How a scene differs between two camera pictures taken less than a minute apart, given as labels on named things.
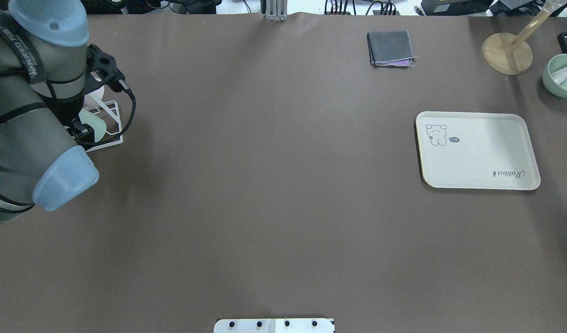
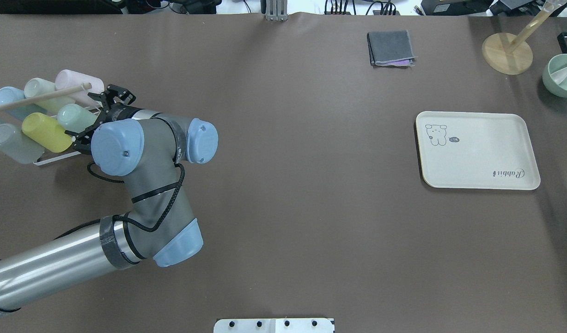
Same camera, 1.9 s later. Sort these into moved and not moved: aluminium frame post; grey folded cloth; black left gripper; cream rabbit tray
Moved: black left gripper
Not moved: grey folded cloth; aluminium frame post; cream rabbit tray
